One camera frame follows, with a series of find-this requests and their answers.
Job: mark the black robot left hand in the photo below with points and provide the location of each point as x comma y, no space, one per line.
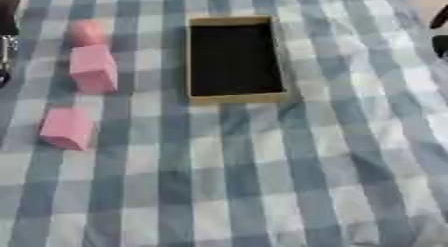
3,79

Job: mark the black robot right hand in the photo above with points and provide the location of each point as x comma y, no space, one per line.
441,44

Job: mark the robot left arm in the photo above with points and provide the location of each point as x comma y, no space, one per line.
8,14

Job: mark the tan cardboard box black inside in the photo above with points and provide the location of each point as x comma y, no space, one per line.
233,61

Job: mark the small pink cube block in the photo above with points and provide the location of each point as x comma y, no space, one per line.
67,128

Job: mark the tall pink rectangular block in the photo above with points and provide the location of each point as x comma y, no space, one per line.
93,69

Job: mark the pink round block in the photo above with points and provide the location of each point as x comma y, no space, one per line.
85,32

